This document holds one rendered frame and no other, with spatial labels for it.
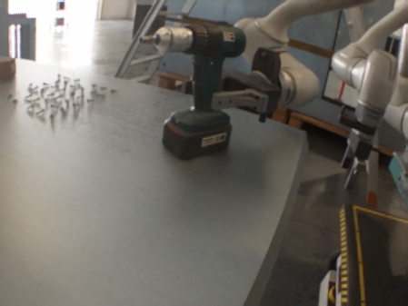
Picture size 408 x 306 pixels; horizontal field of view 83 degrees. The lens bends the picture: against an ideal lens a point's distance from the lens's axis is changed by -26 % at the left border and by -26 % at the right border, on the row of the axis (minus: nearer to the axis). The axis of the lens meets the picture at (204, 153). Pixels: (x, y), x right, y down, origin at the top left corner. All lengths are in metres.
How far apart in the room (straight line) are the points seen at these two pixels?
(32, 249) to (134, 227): 0.14
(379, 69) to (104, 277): 0.74
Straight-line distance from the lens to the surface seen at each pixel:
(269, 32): 0.74
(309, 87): 0.71
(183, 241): 0.36
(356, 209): 1.19
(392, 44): 7.03
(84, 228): 0.37
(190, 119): 0.50
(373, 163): 1.86
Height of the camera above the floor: 0.91
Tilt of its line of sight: 29 degrees down
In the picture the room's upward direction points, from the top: 10 degrees clockwise
